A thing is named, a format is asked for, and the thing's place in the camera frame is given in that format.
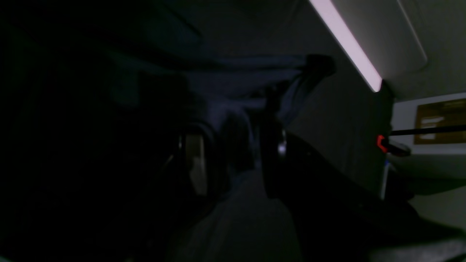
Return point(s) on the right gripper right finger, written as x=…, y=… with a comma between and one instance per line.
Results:
x=336, y=220

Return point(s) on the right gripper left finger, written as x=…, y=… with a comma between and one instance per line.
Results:
x=190, y=183

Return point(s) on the dark navy t-shirt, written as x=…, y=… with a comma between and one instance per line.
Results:
x=223, y=97

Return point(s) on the blue bar clamp near-right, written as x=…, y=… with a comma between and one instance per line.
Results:
x=394, y=186

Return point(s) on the black table cloth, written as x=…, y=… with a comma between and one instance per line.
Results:
x=342, y=117

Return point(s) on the red black clamp near-right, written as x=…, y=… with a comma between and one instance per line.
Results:
x=392, y=147

